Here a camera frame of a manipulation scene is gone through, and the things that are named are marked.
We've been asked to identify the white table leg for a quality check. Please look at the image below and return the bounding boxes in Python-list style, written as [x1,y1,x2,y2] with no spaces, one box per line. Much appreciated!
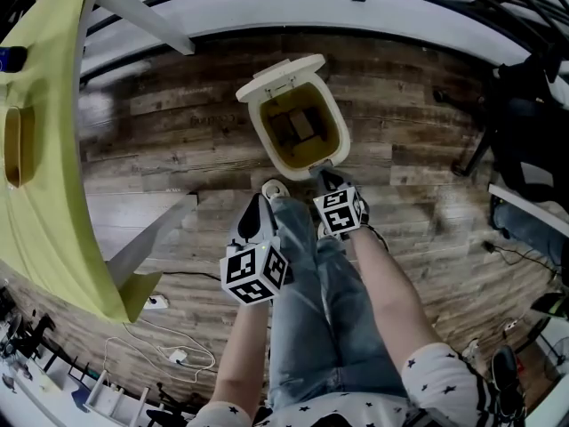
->
[93,0,196,57]
[105,190,199,291]

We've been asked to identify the person's white shoe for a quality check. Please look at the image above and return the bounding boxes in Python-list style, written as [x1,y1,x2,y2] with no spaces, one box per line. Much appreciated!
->
[317,221,349,242]
[260,179,293,202]

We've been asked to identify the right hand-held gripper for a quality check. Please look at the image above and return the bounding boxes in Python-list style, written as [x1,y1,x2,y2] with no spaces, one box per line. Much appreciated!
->
[307,158,371,242]

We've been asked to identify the person's left forearm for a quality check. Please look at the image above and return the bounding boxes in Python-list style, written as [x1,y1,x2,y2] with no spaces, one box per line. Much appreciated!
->
[212,299,273,418]

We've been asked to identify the person's right forearm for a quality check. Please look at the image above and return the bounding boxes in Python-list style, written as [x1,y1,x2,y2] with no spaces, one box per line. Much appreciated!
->
[349,225,448,369]

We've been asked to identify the yellow bin liner bag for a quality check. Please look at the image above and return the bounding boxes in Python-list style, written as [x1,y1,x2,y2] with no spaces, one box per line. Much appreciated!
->
[259,82,342,171]

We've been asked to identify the table with green cloth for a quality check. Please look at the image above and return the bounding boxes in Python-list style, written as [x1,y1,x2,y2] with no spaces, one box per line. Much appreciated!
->
[0,0,164,325]

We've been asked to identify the white charger with cable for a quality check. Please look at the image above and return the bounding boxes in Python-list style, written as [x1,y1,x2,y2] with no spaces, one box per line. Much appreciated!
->
[102,318,218,384]

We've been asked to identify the brown paper bag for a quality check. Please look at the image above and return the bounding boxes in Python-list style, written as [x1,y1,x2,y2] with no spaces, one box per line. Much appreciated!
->
[3,104,36,189]

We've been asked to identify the black shoe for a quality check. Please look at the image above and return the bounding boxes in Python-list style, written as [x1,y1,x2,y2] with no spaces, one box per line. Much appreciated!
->
[490,343,522,400]

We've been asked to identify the black and blue phone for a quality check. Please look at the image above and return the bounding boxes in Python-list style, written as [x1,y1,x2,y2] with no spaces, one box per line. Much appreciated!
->
[0,45,29,75]

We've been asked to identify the black chair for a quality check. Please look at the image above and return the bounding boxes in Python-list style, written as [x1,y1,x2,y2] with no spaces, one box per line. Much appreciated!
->
[433,53,569,204]

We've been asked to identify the person's blue jeans legs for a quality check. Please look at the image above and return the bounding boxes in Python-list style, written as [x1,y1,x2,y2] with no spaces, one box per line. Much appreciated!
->
[265,196,411,409]

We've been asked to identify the person's star print shirt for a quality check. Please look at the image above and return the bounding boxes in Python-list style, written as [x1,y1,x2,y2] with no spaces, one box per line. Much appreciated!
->
[186,342,528,427]

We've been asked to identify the white trash bin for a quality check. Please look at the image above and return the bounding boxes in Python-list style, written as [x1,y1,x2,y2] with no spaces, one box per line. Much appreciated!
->
[246,81,351,182]

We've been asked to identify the white trash bin lid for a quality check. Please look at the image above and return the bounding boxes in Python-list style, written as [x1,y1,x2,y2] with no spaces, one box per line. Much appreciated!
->
[235,53,326,104]

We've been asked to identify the brown cardboard in bin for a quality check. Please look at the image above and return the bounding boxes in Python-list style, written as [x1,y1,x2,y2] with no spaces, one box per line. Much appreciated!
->
[269,107,324,147]

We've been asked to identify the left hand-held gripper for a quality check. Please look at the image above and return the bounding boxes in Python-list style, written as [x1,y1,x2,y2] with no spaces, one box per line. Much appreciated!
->
[220,192,290,306]

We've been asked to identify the white wooden rack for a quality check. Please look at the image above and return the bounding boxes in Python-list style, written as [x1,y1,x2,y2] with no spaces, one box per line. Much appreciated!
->
[83,369,151,427]

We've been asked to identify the standing fan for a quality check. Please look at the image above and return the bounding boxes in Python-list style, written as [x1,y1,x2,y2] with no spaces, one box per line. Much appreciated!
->
[501,316,569,369]

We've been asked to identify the black floor cable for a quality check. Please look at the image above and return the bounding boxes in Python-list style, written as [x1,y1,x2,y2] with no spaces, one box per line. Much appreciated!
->
[160,270,223,283]

